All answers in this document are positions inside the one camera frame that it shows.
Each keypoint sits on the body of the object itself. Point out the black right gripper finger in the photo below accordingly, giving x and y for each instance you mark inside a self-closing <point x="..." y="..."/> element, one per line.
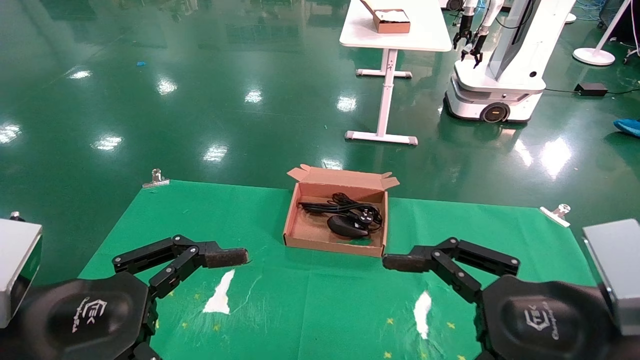
<point x="405" y="261"/>

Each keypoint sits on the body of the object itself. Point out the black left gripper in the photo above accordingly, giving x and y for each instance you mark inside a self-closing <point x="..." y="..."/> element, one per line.
<point x="85" y="320"/>

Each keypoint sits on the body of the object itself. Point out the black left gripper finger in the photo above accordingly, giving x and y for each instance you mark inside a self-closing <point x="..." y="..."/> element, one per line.
<point x="225" y="257"/>

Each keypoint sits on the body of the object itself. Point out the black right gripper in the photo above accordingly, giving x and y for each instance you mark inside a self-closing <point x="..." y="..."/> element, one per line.
<point x="545" y="322"/>

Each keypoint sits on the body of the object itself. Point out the background robot arm with gripper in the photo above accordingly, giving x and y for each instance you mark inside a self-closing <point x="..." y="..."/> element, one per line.
<point x="479" y="42"/>
<point x="464" y="30"/>

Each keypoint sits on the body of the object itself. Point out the open brown cardboard box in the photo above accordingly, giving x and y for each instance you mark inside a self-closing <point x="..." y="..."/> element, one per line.
<point x="310" y="230"/>

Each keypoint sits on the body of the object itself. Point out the small cardboard box with contents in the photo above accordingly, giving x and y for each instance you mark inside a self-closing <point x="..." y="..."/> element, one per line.
<point x="392" y="21"/>

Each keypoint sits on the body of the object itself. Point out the green table cloth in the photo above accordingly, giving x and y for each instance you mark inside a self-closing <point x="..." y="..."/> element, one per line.
<point x="320" y="300"/>

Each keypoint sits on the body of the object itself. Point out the metal binder clip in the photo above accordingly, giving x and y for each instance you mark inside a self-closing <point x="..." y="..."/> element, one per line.
<point x="156" y="179"/>
<point x="556" y="215"/>

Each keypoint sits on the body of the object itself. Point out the white wheeled background robot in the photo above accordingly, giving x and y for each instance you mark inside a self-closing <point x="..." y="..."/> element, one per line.
<point x="500" y="85"/>

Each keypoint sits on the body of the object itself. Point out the white height-adjustable table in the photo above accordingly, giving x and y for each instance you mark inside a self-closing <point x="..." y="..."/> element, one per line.
<point x="400" y="30"/>

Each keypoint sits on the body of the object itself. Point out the black power adapter brick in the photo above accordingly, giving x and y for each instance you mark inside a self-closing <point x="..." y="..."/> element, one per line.
<point x="591" y="89"/>

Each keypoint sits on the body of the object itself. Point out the blue shoe cover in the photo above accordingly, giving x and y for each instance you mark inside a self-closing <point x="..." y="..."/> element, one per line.
<point x="629" y="126"/>

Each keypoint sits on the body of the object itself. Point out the white floor stand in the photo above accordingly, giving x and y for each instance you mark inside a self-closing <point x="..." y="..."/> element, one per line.
<point x="595" y="55"/>

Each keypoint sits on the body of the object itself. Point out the black wheeled equipment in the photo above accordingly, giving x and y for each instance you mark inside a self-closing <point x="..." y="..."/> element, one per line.
<point x="625" y="22"/>

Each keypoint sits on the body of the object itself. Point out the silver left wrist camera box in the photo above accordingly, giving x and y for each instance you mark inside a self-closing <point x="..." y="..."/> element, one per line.
<point x="15" y="265"/>

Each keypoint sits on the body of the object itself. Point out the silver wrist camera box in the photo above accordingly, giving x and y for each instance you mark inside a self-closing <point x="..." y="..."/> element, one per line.
<point x="15" y="265"/>
<point x="615" y="265"/>

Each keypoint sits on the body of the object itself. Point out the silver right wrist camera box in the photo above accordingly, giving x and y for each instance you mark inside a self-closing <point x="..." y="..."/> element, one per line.
<point x="615" y="265"/>

